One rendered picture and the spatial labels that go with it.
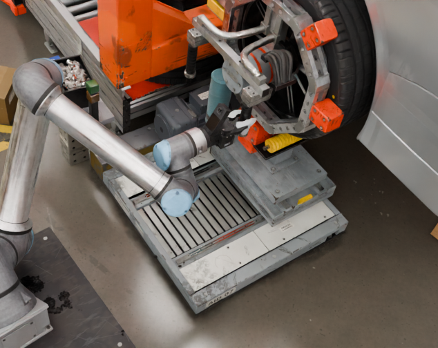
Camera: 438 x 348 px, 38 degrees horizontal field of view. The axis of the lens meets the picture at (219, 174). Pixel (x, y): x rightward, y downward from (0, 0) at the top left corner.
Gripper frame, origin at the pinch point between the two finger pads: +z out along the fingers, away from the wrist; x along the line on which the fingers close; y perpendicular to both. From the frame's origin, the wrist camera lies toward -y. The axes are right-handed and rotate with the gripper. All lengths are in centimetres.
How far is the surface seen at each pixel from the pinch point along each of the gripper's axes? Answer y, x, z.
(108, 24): 2, -67, -19
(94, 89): 19, -53, -33
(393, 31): -38, 20, 33
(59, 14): 46, -134, -11
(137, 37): 7, -60, -10
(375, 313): 83, 61, 38
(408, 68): -31, 30, 33
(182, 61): 28, -60, 13
